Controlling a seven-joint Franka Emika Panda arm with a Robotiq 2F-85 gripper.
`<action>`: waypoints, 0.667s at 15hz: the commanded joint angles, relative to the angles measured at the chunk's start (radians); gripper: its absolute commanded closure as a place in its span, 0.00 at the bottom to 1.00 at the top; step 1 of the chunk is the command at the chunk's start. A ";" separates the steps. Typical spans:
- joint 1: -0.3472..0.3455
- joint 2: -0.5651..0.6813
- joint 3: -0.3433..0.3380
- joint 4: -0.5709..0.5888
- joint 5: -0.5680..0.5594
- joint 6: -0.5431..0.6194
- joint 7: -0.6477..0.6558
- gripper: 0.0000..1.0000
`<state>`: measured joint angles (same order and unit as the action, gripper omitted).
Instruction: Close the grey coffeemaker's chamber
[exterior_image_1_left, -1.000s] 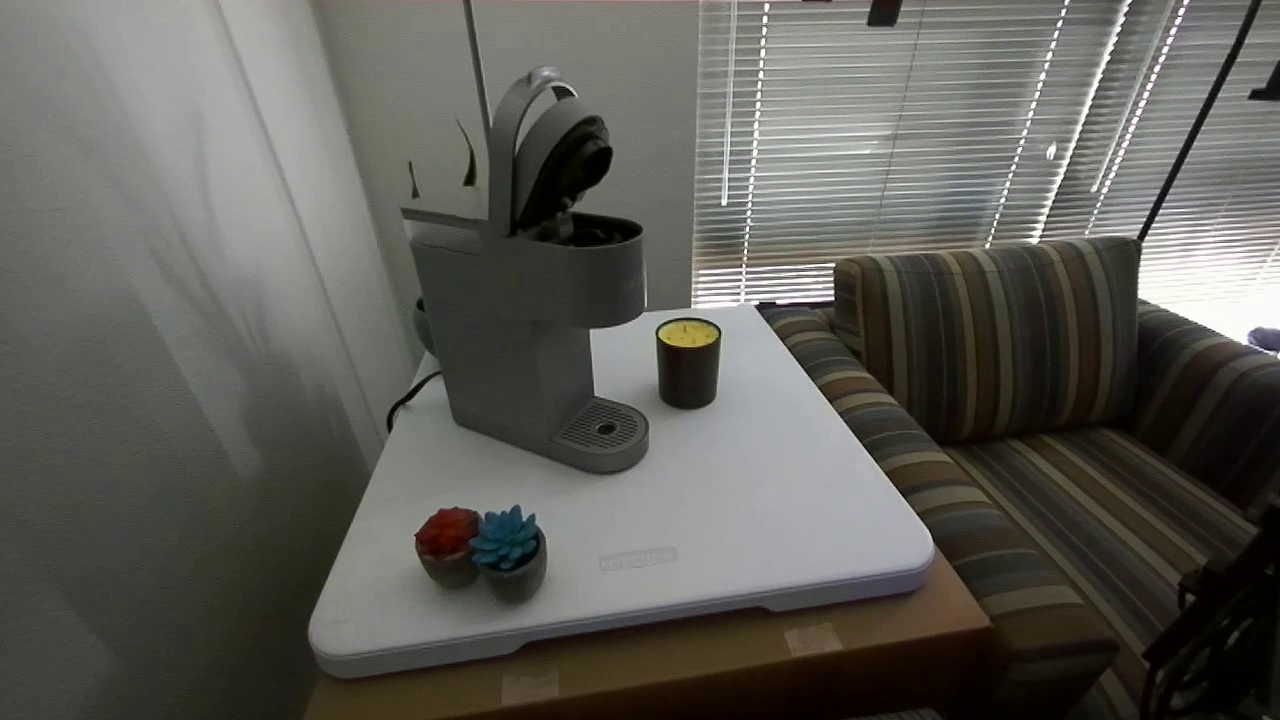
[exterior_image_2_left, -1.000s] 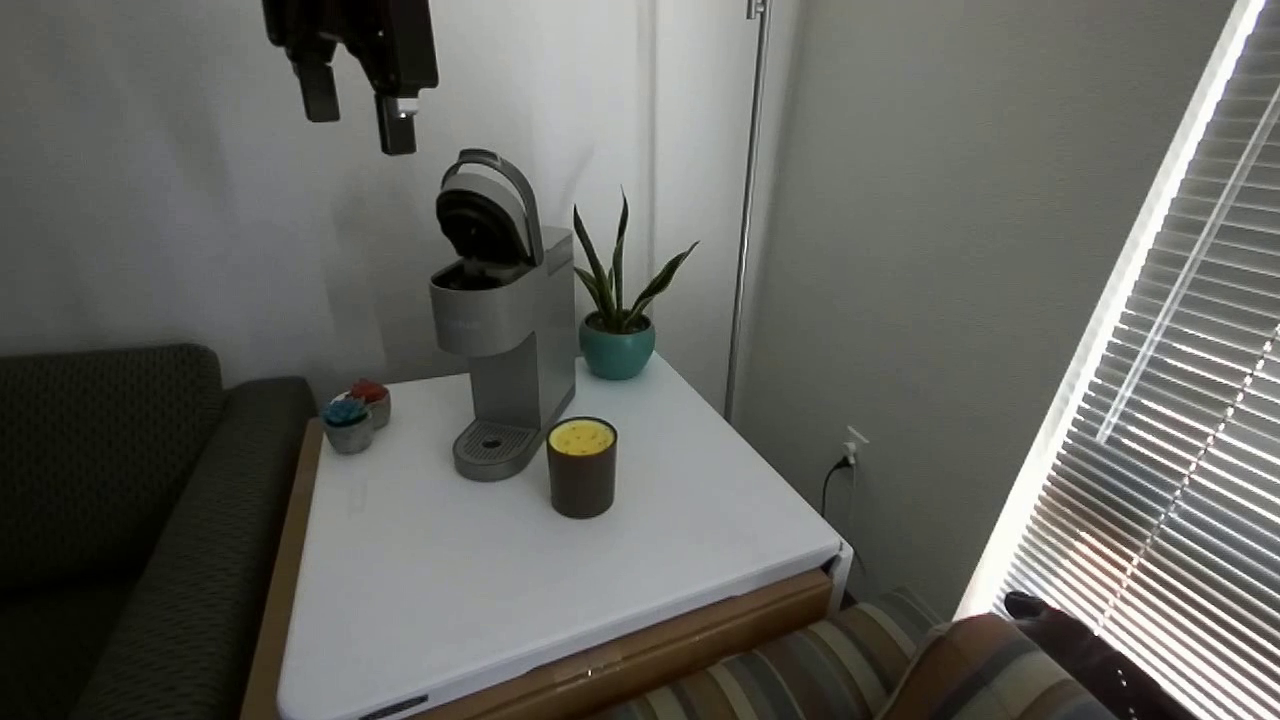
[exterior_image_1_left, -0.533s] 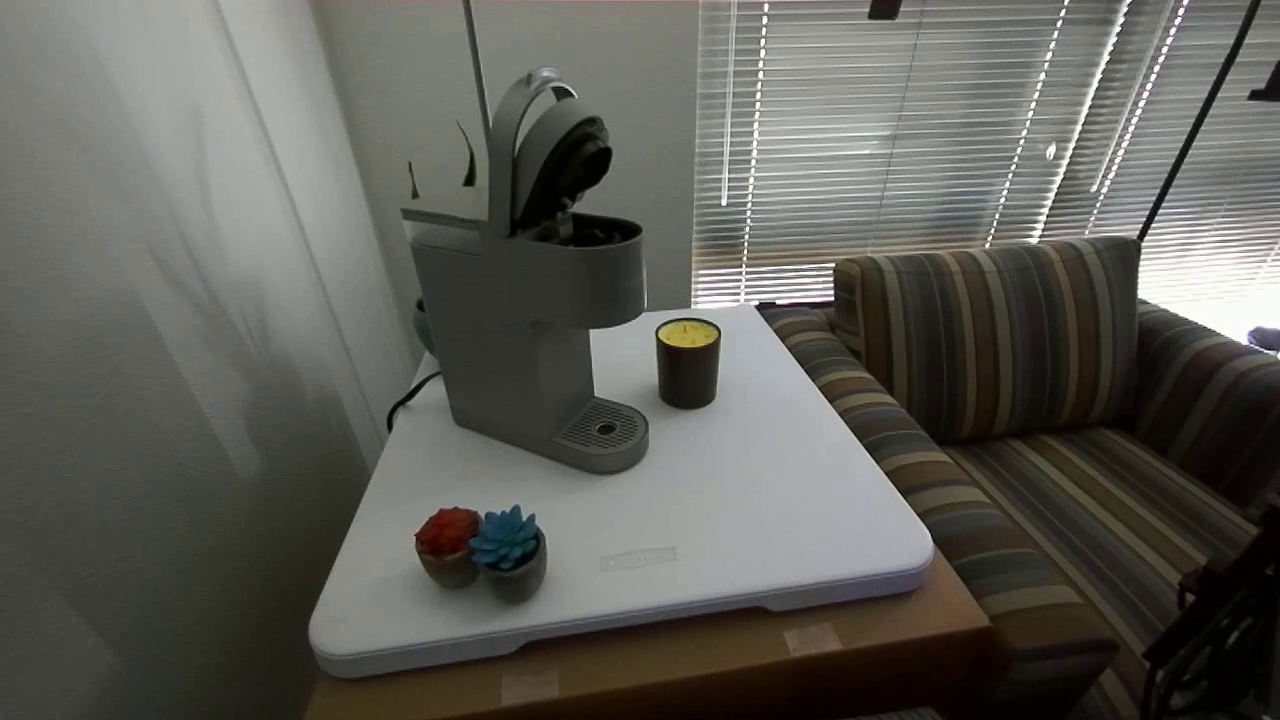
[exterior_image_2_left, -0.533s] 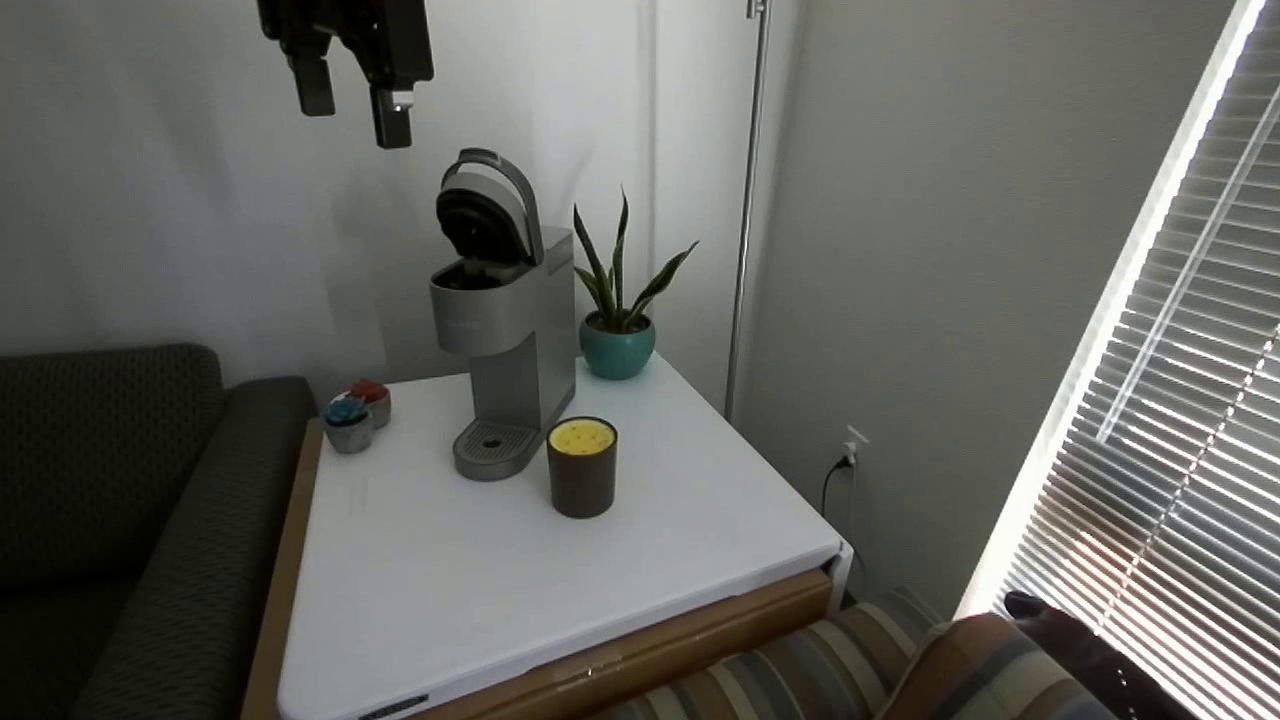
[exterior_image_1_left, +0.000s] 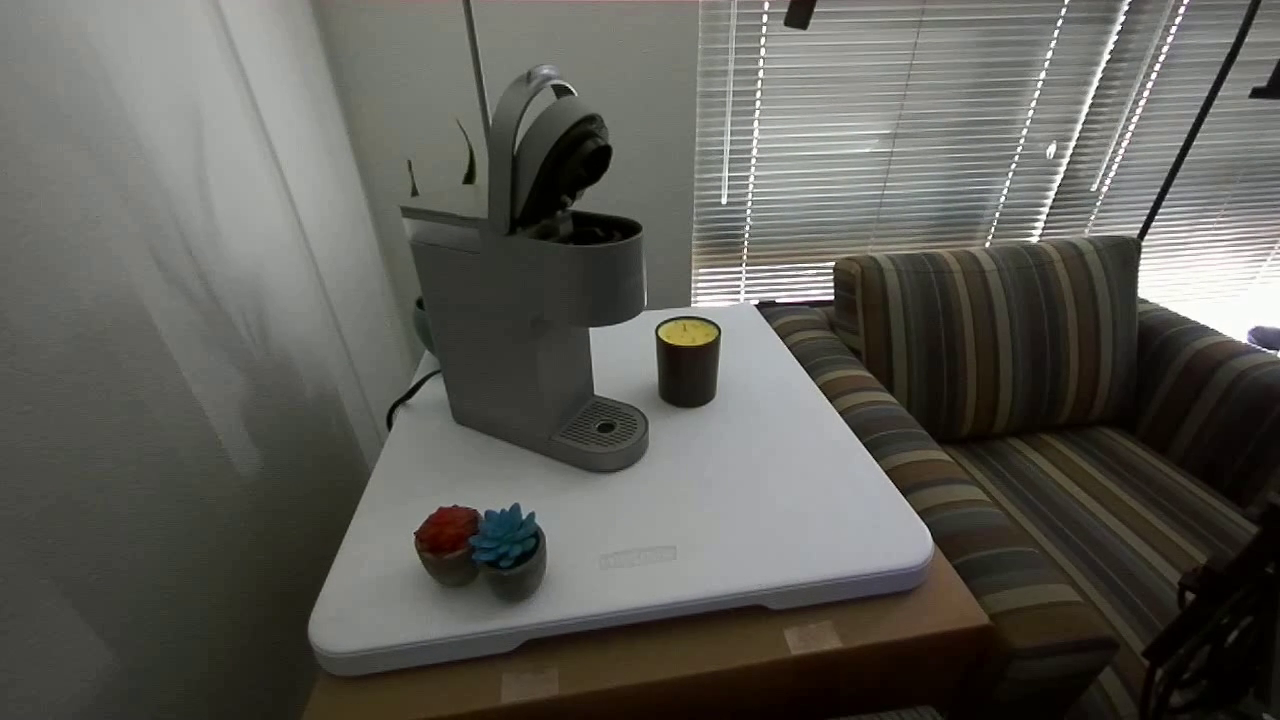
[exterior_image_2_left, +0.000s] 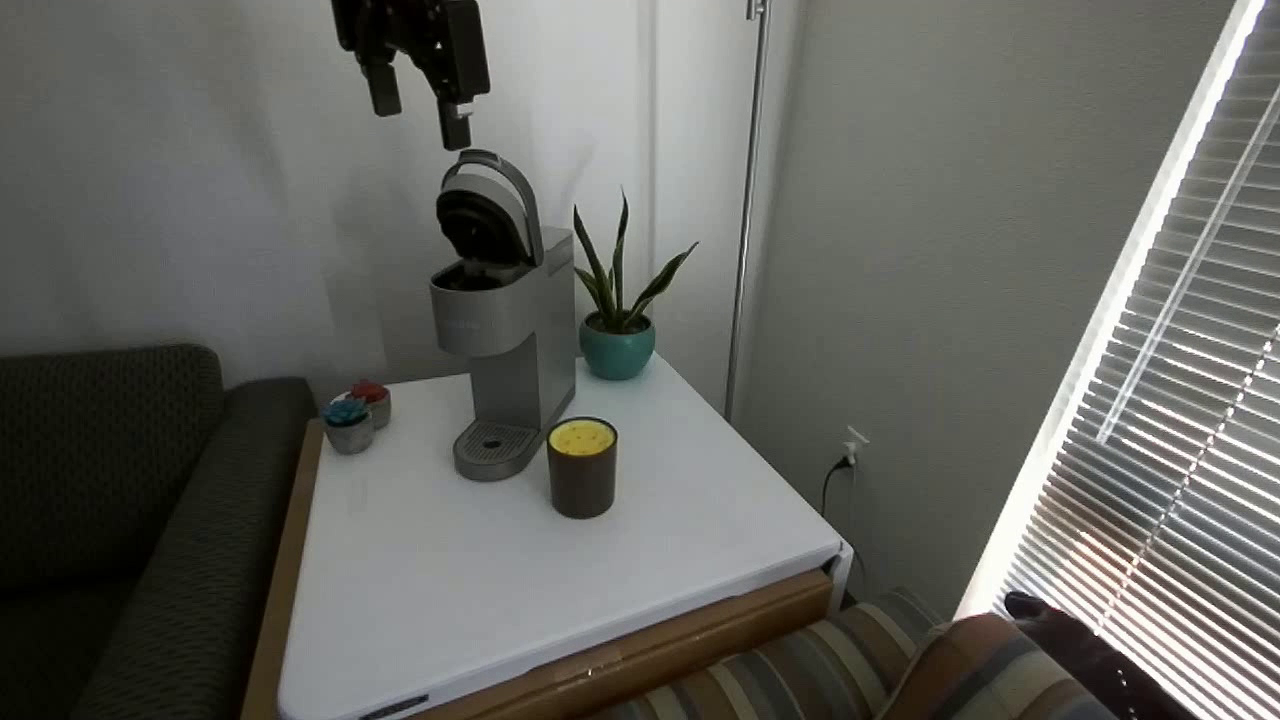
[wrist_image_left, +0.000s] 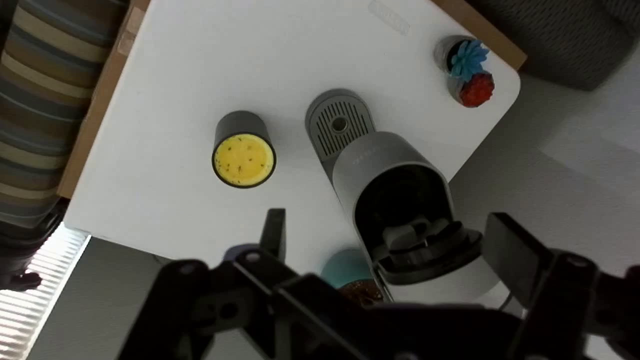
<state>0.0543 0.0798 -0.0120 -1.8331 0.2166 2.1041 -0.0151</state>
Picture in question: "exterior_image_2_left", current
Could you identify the red succulent in small pot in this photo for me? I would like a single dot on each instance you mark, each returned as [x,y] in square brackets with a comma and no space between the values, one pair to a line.
[368,396]

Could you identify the blue succulent in small pot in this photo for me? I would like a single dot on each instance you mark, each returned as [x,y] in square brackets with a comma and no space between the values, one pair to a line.
[344,425]

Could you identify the white window blinds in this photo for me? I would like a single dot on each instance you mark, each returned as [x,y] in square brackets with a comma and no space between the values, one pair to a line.
[1172,441]

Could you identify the yellow candle in dark glass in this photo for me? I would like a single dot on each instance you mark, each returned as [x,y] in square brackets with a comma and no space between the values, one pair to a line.
[583,467]

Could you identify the white plastic table board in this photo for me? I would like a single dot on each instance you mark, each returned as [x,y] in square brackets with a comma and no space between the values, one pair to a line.
[533,575]

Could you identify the snake plant in teal pot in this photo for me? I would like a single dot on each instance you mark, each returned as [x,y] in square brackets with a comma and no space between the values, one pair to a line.
[616,341]

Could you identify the striped fabric sofa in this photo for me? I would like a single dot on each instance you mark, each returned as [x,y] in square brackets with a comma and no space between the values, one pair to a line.
[815,666]

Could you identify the dark fuzzy blanket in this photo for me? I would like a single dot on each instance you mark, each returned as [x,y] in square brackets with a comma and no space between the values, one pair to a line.
[1082,661]

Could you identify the grey single-serve coffeemaker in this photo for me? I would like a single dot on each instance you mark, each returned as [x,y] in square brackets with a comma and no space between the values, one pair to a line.
[512,333]

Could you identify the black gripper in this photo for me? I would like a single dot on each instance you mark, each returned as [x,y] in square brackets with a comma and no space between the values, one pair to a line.
[418,24]

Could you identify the thin vertical metal pole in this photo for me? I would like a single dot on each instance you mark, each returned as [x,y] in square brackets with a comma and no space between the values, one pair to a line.
[746,203]

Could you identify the dark grey dotted sofa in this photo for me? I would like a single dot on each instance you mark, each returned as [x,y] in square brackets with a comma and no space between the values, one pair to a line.
[123,532]

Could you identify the white wall outlet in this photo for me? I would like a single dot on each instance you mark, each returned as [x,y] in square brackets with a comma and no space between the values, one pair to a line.
[857,441]

